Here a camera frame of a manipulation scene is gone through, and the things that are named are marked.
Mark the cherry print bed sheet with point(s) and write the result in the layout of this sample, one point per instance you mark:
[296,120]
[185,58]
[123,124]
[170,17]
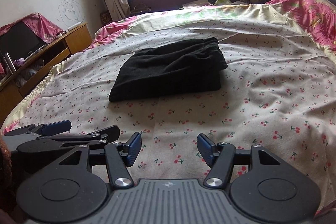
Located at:
[277,91]

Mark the pink floral pillow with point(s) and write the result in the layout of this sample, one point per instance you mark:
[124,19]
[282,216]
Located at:
[315,17]

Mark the pink cloth over television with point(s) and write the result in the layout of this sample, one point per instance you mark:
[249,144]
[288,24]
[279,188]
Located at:
[39,25]

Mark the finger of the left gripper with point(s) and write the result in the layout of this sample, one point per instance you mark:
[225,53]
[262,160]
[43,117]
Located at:
[109,134]
[53,128]

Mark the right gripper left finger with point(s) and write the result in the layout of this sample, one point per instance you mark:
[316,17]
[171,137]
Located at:
[119,157]

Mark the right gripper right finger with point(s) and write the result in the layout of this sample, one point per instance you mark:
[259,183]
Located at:
[220,158]

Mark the wooden tv cabinet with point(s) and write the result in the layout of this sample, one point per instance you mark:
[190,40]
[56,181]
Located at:
[65,46]

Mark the black pants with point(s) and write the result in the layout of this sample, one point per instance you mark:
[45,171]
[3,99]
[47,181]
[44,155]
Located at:
[188,66]

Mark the black television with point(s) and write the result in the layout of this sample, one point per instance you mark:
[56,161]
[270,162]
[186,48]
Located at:
[20,42]

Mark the steel thermos flask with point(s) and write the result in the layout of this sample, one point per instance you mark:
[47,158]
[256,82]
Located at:
[9,63]

